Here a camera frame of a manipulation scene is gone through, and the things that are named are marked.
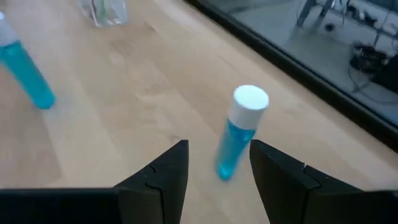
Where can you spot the grey metal table legs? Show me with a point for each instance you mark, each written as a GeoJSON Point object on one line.
{"type": "Point", "coordinates": [306, 12]}

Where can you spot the black aluminium table frame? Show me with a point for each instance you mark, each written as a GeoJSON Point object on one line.
{"type": "Point", "coordinates": [311, 82]}

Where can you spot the small blue mouthwash bottle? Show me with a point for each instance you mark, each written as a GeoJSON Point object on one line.
{"type": "Point", "coordinates": [26, 77]}
{"type": "Point", "coordinates": [239, 140]}

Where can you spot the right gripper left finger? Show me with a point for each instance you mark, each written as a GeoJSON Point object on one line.
{"type": "Point", "coordinates": [158, 196]}

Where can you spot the clear acrylic toothbrush holder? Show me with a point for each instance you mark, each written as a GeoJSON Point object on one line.
{"type": "Point", "coordinates": [118, 12]}

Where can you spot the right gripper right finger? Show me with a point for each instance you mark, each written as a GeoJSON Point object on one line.
{"type": "Point", "coordinates": [295, 199]}

